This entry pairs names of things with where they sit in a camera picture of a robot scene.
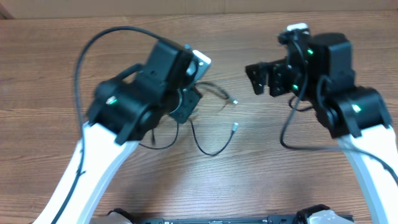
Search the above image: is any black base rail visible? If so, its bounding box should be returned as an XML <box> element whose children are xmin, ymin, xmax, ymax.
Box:
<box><xmin>107</xmin><ymin>203</ymin><xmax>355</xmax><ymax>224</ymax></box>

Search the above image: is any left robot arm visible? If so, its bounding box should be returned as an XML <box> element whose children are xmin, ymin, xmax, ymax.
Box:
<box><xmin>37</xmin><ymin>39</ymin><xmax>211</xmax><ymax>223</ymax></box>

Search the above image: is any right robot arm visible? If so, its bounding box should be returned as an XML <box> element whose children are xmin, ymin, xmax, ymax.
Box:
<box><xmin>245</xmin><ymin>30</ymin><xmax>397</xmax><ymax>223</ymax></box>

